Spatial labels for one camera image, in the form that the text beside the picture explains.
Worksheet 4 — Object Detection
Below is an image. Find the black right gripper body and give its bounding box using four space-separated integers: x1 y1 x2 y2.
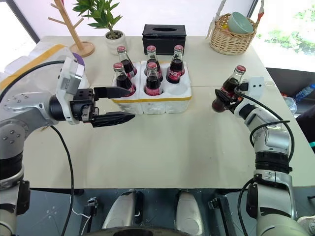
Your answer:
228 93 244 113

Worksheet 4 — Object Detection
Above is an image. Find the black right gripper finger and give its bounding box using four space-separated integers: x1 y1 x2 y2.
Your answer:
214 88 233 103

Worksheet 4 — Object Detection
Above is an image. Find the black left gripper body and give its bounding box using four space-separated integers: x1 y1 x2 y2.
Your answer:
69 88 100 123

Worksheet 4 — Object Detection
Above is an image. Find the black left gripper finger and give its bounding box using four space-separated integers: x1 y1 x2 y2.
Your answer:
94 86 131 100
91 111 136 129

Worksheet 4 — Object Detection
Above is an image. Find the glass cola bottle red cap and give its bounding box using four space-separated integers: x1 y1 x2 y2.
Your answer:
113 61 137 97
143 61 164 96
117 46 137 80
165 44 186 84
212 65 247 114
145 45 164 82

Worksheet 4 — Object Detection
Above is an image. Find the white foam bottle crate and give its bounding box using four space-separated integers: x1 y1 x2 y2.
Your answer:
111 59 193 116

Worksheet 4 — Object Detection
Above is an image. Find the white foam box yellow tape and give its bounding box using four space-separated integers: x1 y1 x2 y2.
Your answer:
0 42 75 99

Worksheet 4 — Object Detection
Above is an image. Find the black tissue box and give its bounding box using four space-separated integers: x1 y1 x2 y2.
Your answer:
142 24 187 56

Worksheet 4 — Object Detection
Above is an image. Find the purple tape roll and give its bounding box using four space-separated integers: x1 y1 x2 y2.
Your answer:
73 52 86 66

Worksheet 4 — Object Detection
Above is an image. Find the wooden mug tree stand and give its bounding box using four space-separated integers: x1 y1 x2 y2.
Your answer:
48 0 96 58

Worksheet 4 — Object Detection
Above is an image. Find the green potted plant white pot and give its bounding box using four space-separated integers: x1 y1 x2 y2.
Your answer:
72 0 127 49

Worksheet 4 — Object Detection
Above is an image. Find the woven wicker basket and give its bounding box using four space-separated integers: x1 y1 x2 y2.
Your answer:
209 13 259 56

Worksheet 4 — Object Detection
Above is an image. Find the clear water bottle blue label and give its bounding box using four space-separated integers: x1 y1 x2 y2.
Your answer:
294 83 315 99

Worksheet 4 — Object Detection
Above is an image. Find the pale green bowl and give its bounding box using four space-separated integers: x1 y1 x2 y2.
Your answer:
227 11 255 34

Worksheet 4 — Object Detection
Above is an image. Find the white orange hanging strip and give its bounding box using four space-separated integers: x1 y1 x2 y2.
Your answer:
255 0 266 25

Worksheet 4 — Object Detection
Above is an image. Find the silver rounded robot leg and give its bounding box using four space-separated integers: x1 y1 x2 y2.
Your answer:
174 190 205 236
101 190 144 231

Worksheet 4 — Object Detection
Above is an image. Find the dark rounded robot torso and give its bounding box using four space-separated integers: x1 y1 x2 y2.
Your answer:
85 226 199 236

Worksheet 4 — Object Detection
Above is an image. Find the white sneaker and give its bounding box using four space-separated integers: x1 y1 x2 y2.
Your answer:
297 215 315 232

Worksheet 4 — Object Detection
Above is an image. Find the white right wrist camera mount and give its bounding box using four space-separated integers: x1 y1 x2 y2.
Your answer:
242 76 265 99

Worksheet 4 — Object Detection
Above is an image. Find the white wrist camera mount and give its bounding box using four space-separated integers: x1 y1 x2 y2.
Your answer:
242 76 265 99
55 56 91 125

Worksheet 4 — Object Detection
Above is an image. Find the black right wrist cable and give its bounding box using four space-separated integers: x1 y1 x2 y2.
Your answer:
233 83 295 173

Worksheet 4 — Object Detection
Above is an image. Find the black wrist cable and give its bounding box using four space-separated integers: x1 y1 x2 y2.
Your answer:
0 60 66 102
233 83 295 173

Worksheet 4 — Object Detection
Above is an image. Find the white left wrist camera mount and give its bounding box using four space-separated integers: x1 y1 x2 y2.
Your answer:
55 56 91 125

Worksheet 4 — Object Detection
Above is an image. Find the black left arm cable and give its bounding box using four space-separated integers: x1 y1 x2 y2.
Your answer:
49 125 75 236

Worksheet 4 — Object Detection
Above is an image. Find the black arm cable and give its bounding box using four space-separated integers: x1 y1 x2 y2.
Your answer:
239 177 258 236
49 125 75 236

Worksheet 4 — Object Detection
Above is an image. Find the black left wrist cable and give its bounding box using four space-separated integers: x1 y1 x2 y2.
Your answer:
0 60 66 102

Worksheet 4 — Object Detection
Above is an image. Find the black table clamp bracket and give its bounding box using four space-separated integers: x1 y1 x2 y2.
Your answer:
207 196 234 236
82 197 99 234

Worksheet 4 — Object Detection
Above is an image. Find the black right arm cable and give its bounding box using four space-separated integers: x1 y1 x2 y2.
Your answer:
239 177 258 236

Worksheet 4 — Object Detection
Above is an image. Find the thin white wire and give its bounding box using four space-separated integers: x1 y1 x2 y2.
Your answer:
72 208 91 232

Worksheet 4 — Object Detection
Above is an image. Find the black window frame bar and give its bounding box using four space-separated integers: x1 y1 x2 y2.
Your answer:
13 0 42 43

